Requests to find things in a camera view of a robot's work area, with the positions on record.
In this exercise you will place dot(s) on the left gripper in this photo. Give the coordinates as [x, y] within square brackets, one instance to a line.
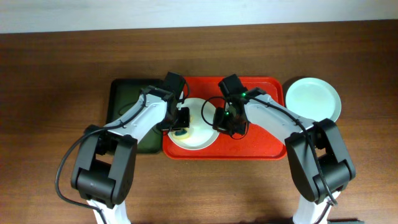
[179, 121]

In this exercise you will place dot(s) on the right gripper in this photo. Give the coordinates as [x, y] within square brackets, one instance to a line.
[218, 126]

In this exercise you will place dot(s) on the green and yellow sponge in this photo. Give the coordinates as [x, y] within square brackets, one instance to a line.
[181, 134]

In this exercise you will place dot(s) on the white plate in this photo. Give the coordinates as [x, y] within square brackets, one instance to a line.
[202, 134]

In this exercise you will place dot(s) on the pale green plate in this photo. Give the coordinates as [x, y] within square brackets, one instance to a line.
[313, 98]

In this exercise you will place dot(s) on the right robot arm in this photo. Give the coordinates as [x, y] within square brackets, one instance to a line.
[320, 164]

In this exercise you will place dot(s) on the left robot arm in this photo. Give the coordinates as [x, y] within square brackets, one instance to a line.
[104, 167]

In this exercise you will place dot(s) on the red plastic tray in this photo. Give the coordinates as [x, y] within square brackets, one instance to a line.
[257, 144]

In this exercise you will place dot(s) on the dark green plastic tray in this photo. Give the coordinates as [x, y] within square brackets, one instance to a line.
[123, 94]

